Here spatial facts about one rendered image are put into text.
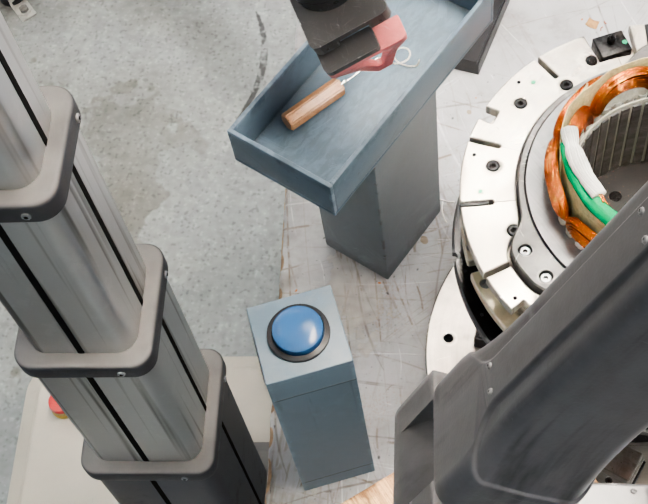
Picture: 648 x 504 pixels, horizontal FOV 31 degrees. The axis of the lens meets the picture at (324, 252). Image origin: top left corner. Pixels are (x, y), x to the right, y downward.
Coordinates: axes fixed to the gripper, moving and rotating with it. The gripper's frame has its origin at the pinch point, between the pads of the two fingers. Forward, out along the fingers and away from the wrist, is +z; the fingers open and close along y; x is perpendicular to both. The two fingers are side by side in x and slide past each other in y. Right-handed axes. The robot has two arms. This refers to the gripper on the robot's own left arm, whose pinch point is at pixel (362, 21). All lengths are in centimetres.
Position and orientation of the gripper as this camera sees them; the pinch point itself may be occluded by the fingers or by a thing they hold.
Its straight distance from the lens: 99.4
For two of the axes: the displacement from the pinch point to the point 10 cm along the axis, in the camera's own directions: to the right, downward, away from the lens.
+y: -3.6, -8.8, 3.2
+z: 3.4, 2.0, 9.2
